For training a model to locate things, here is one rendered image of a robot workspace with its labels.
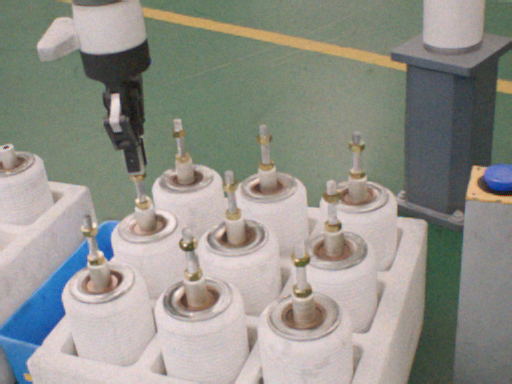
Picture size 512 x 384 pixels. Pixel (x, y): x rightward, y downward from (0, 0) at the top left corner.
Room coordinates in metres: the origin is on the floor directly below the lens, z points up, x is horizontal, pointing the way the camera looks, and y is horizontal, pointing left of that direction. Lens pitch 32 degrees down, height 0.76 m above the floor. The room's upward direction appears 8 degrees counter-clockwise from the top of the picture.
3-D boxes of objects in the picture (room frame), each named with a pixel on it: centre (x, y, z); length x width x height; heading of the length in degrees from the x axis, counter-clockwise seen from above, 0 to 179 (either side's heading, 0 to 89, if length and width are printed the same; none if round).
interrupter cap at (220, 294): (0.65, 0.02, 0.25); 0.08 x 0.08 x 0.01
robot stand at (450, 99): (1.15, -0.44, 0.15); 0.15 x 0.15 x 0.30; 41
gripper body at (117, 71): (0.81, 0.07, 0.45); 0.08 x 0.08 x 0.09
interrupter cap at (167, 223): (0.81, 0.07, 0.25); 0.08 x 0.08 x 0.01
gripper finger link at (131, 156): (0.79, 0.07, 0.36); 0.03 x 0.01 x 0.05; 172
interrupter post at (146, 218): (0.81, 0.07, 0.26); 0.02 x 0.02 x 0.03
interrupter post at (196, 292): (0.65, 0.02, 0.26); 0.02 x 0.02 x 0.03
